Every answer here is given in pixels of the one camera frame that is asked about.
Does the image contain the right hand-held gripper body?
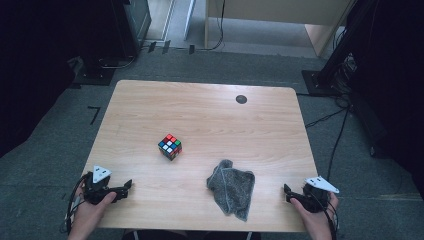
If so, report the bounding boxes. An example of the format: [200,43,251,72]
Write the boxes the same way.
[293,175,340,214]

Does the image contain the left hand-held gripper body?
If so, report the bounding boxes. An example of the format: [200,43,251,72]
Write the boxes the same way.
[81,165,118,205]

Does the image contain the grey cloth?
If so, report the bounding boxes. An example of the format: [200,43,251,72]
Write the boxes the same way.
[206,159,256,222]

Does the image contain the multicoloured puzzle cube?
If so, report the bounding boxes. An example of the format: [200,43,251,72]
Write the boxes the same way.
[157,133,183,162]

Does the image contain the person's right hand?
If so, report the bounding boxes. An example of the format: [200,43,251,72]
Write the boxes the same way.
[289,192,340,232]

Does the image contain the person's left hand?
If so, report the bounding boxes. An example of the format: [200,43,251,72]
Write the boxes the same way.
[70,191,118,232]

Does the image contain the black angled floor tape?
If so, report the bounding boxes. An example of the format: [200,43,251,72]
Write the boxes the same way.
[87,105,102,126]

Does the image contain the black flat stand base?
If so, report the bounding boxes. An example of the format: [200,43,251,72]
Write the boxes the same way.
[71,57,116,87]

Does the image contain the black metal stand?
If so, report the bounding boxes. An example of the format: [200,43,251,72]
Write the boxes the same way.
[301,0,381,98]

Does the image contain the dark curtain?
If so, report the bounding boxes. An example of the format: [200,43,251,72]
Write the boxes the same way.
[346,0,424,201]
[0,0,116,158]

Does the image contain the black cabinet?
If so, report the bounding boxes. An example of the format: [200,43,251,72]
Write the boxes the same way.
[111,0,153,58]

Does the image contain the light wooden desk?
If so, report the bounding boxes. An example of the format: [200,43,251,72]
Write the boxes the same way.
[203,0,358,58]

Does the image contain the right hand-held gripper cable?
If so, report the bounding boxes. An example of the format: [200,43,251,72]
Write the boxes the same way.
[311,194,340,240]

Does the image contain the hand-held gripper cable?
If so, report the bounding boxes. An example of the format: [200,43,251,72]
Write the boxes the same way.
[59,172,92,235]
[311,194,340,240]

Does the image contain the left hand-held gripper cable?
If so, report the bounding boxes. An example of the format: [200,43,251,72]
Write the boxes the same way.
[59,172,92,235]

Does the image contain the long black floor cable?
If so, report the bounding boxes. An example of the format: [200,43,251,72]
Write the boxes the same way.
[325,108,350,183]

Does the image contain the thin black floor cable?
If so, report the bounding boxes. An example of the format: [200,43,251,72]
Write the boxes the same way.
[304,106,350,130]

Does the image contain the looped black floor cable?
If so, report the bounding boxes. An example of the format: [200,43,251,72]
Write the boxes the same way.
[97,54,137,70]

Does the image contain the tangle of black cables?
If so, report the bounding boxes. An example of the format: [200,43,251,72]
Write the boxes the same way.
[332,52,358,98]

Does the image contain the hanging black cable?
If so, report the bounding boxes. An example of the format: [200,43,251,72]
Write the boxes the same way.
[199,0,227,52]

